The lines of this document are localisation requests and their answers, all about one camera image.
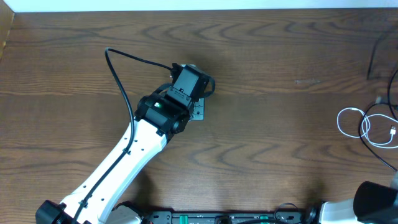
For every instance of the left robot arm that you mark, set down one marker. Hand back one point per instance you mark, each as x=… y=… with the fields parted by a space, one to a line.
x=159 y=116

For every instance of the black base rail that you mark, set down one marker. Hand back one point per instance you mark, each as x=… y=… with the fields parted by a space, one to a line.
x=165 y=217

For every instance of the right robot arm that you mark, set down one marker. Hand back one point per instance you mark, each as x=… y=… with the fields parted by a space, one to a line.
x=372 y=203

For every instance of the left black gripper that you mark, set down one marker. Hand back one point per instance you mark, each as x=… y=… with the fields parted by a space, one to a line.
x=200 y=113

